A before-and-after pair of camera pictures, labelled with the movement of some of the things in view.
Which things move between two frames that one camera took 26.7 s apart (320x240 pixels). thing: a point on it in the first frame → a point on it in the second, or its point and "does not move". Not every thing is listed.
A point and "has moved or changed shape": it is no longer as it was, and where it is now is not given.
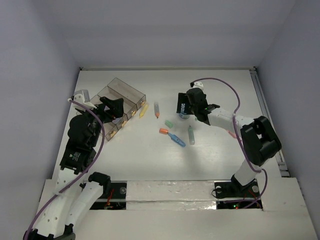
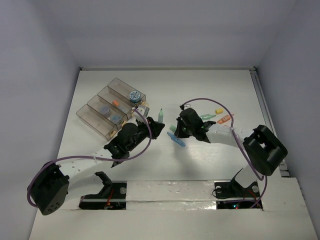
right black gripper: (183, 99) → (178, 132)
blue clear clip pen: (175, 138) does not move
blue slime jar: (183, 115) has moved or changed shape
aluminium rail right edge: (264, 110) does not move
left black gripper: (103, 111) → (152, 124)
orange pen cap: (163, 131) has moved or changed shape
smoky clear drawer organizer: (133, 99) does not move
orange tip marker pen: (157, 112) has moved or changed shape
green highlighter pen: (191, 135) → (160, 116)
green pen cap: (168, 124) → (172, 128)
